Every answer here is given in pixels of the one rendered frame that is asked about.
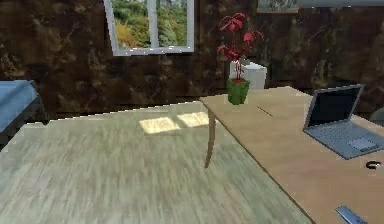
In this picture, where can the red plant in green pot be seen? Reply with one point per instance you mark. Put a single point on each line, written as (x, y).
(238, 90)

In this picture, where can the thin brown pencil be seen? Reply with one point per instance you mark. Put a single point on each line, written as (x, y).
(264, 111)

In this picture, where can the white bin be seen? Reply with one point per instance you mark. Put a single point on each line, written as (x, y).
(255, 75)

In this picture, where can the white framed window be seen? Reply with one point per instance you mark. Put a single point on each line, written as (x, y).
(153, 26)

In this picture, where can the light wooden table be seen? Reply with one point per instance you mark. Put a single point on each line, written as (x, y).
(300, 160)

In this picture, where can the grey open laptop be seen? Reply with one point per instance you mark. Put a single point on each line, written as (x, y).
(346, 135)

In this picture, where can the blue bed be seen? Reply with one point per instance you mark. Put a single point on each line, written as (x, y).
(15, 100)

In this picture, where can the grey flat phone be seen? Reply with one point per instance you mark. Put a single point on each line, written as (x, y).
(350, 215)

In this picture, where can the framed wall picture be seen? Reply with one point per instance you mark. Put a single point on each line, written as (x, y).
(277, 6)

